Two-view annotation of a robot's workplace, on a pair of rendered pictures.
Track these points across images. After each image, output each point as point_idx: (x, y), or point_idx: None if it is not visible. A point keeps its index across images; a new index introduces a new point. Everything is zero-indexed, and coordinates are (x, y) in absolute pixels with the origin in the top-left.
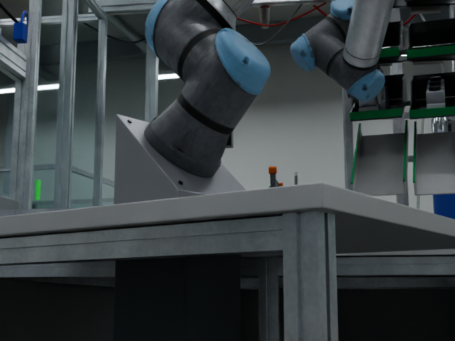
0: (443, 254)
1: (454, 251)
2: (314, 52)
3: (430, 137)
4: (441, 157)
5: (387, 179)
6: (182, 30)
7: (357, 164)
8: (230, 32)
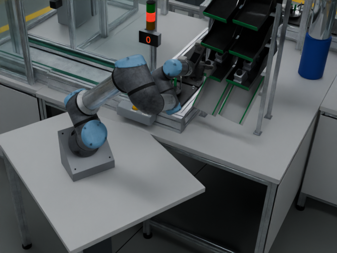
0: (210, 159)
1: (215, 160)
2: None
3: None
4: (244, 94)
5: (212, 102)
6: (73, 117)
7: (204, 87)
8: (88, 126)
